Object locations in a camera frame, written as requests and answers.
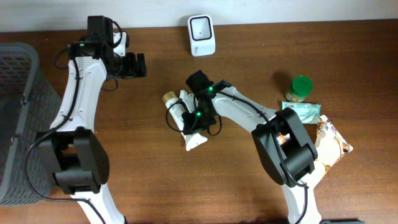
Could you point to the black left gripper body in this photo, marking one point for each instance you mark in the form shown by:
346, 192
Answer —
129, 68

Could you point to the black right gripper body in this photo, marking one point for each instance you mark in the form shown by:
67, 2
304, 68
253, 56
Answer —
191, 121

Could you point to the white tube gold cap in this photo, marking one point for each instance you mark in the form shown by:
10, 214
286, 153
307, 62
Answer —
175, 107

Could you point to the green lid jar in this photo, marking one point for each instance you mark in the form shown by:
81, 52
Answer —
299, 89

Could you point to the teal snack packet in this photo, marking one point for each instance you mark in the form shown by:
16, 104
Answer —
308, 113

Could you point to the beige brown snack bag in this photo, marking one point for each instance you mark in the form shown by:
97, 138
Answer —
330, 146

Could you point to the orange small carton box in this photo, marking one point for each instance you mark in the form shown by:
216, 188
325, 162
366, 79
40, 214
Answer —
282, 138

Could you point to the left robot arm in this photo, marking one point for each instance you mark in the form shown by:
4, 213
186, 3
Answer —
72, 156

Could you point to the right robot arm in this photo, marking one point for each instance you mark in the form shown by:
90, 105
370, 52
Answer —
285, 149

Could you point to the white barcode scanner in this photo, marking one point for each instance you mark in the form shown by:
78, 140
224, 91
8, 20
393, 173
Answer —
201, 34

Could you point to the grey plastic mesh basket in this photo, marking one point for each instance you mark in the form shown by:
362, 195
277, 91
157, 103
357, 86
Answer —
29, 104

